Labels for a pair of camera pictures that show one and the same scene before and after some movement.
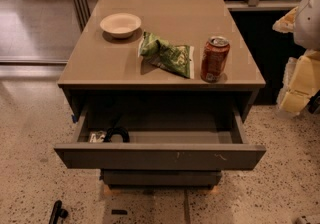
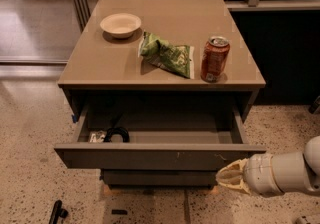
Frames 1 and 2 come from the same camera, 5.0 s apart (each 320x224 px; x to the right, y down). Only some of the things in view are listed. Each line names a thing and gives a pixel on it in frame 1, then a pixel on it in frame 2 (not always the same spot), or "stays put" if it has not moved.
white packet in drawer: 97,136 stays put
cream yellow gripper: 309,23 → 259,173
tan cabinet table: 158,87 stays put
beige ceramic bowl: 120,25 stays put
